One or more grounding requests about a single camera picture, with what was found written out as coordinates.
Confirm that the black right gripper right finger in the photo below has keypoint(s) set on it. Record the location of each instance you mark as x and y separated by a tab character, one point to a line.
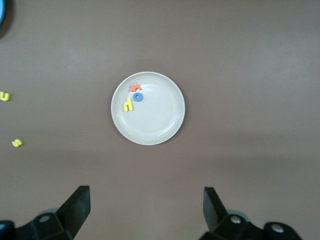
225	227

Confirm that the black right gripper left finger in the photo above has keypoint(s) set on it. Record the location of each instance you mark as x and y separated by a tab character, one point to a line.
62	222

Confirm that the yellow foam letter h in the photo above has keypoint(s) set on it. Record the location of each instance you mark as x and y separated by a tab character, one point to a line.
131	105

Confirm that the blue foam letter o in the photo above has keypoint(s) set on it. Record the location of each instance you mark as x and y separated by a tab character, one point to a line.
135	97

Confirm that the orange foam letter j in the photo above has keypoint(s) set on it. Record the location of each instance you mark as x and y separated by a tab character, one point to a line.
133	88

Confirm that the yellow foam letter s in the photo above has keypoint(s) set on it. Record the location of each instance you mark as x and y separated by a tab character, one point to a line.
17	142

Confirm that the beige brown plate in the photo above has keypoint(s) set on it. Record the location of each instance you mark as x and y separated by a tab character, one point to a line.
157	117

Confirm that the yellow foam letter u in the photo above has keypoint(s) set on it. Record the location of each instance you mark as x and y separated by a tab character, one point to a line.
5	99

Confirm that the brown table cover sheet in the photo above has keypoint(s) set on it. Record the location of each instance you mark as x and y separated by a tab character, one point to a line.
225	75

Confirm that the blue plate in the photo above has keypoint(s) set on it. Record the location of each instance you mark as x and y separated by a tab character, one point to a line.
2	10

